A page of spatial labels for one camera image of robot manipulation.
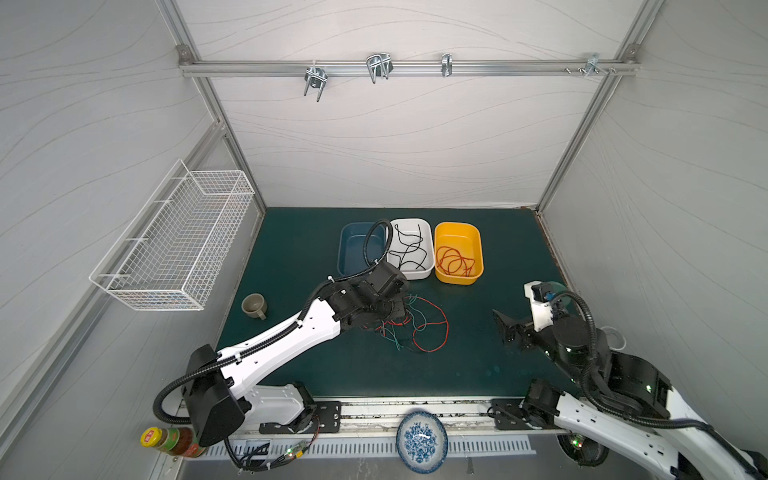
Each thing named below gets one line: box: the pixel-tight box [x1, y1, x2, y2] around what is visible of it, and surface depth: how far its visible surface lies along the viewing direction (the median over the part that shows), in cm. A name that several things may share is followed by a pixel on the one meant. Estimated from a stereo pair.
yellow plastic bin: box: [434, 222, 484, 285], surface depth 109 cm
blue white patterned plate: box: [396, 410, 449, 474], surface depth 70 cm
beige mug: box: [241, 293, 268, 320], surface depth 92 cm
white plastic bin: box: [387, 218, 435, 280], surface depth 107 cm
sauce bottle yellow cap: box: [140, 427, 207, 458], surface depth 58 cm
